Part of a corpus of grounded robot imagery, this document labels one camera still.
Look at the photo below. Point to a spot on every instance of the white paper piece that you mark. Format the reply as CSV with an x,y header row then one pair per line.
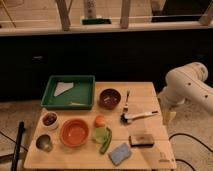
x,y
61,87

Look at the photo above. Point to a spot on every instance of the silver fork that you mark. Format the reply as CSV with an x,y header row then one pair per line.
x,y
125,109

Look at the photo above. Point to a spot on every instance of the small metal cup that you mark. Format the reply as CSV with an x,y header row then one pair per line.
x,y
44,143

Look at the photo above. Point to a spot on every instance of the black pole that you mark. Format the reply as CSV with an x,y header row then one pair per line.
x,y
15,158

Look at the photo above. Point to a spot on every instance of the yellow strip in tray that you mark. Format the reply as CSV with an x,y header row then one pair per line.
x,y
76,104

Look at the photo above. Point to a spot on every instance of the light green lid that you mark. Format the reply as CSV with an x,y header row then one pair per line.
x,y
100,134

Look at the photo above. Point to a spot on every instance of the dark purple bowl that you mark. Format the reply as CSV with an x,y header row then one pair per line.
x,y
109,98

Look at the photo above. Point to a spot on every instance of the green plastic tray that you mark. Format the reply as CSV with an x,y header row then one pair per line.
x,y
82,92

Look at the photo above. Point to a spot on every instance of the green toy vegetable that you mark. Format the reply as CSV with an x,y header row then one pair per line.
x,y
106,144

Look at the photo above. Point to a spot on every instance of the white handled brush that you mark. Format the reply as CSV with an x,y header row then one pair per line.
x,y
128,118

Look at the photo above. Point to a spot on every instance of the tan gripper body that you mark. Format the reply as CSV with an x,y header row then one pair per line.
x,y
166,108

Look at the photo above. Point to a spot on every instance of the orange toy fruit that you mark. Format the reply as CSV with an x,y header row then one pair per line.
x,y
100,121

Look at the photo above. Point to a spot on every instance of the orange bowl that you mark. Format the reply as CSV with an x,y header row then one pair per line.
x,y
74,133

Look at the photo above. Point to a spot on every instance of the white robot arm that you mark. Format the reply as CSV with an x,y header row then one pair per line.
x,y
185,82

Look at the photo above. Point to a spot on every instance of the green block on shelf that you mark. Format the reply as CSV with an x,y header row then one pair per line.
x,y
96,21

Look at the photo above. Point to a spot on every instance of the blue sponge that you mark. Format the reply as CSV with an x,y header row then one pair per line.
x,y
119,154

